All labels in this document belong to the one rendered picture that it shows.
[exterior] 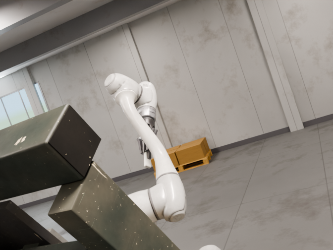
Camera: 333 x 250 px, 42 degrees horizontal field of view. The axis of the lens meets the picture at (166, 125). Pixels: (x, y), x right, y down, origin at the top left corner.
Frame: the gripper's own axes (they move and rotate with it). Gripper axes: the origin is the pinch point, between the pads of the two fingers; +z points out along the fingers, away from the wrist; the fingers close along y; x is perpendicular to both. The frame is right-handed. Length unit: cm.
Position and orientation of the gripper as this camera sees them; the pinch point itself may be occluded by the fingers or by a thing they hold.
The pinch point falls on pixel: (147, 159)
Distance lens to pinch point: 191.9
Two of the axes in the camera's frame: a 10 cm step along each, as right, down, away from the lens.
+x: 7.6, 3.1, 5.8
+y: 6.5, -4.2, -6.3
